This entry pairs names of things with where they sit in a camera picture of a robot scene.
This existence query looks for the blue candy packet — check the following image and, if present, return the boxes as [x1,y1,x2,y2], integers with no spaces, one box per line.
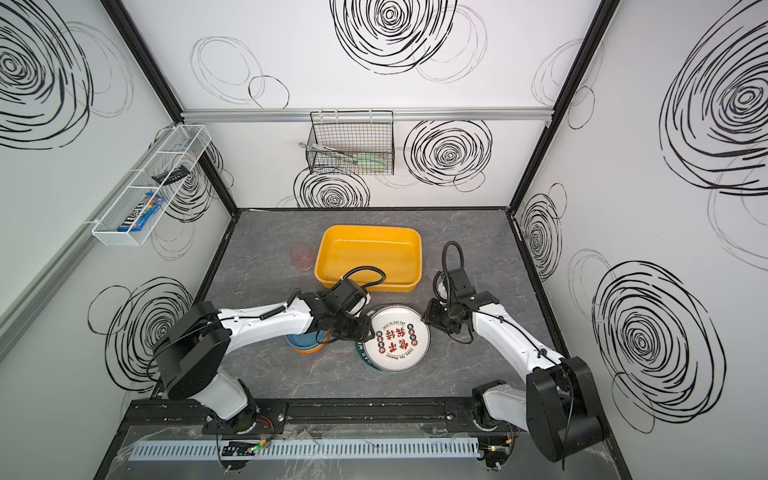
[117,192,165,232]

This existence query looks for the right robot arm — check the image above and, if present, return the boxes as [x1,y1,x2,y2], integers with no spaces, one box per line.
[422,268,610,462]

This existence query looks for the green rimmed white plate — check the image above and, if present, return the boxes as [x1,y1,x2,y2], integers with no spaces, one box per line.
[356,337,426,373]

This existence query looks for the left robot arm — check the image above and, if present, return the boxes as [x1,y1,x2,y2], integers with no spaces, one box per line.
[150,277,374,421]

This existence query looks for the blue bowl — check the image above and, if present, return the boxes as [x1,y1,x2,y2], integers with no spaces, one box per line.
[285,330,328,349]

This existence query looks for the pink translucent cup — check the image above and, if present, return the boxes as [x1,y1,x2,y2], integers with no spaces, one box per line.
[290,243,315,271]

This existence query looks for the white plate red characters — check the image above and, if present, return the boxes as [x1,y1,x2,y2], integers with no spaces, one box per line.
[357,305,431,373]

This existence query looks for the black wire basket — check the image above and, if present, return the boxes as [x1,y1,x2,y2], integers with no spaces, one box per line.
[300,109,395,175]

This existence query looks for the orange bowl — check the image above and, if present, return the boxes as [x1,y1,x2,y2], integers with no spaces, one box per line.
[293,344,325,355]

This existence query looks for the yellow plastic bin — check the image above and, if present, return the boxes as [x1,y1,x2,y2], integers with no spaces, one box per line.
[314,225,423,293]

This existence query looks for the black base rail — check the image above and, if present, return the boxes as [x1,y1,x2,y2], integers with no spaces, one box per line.
[121,397,509,435]

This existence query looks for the green item in basket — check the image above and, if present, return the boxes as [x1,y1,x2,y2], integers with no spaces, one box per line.
[353,152,389,174]

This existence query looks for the white wire shelf basket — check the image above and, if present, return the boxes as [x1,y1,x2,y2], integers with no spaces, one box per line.
[91,124,212,247]

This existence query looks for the white slotted cable duct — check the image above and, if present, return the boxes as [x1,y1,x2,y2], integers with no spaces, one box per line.
[127,438,481,461]

